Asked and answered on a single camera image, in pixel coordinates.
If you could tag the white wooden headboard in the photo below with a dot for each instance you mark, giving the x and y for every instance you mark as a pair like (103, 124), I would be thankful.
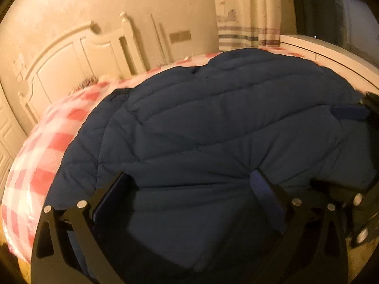
(75, 56)

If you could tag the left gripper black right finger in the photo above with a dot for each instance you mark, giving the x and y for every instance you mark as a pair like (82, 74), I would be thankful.
(312, 247)

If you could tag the red white checkered blanket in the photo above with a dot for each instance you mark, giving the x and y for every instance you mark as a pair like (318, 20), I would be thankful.
(36, 164)

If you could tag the colourful patterned pillow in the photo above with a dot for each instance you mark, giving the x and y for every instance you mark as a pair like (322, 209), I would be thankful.
(93, 80)

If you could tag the slim desk lamp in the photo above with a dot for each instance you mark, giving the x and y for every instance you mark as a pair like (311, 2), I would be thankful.
(159, 43)

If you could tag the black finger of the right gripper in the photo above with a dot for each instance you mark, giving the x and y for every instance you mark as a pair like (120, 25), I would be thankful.
(366, 108)
(338, 193)

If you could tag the white wardrobe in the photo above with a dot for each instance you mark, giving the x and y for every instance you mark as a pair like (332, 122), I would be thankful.
(12, 138)

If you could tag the white window bench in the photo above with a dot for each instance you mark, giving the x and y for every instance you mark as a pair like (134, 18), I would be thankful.
(361, 74)

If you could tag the navy blue puffer jacket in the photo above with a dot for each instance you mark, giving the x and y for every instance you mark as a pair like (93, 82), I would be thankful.
(191, 137)

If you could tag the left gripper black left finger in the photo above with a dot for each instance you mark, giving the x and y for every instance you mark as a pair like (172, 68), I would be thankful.
(53, 258)

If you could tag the boat print curtain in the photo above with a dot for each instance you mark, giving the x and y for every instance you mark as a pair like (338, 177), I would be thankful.
(253, 23)

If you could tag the paper notice on wall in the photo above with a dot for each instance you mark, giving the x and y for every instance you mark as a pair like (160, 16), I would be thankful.
(19, 68)

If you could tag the dark window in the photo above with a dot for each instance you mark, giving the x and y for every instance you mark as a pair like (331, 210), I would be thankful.
(348, 24)

